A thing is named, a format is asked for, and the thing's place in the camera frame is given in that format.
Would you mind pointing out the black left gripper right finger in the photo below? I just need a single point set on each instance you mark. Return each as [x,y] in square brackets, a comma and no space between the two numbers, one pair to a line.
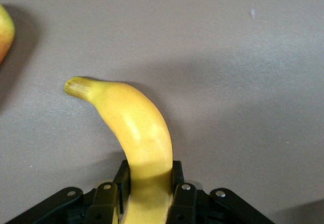
[192,206]

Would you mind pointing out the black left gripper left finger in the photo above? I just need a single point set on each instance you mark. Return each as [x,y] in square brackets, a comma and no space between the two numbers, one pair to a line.
[101,203]

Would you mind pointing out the yellow banana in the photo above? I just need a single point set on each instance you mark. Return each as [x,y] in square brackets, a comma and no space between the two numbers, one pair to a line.
[141,132]

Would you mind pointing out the red yellow mango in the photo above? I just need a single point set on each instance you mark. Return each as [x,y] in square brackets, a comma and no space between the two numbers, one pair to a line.
[6,31]

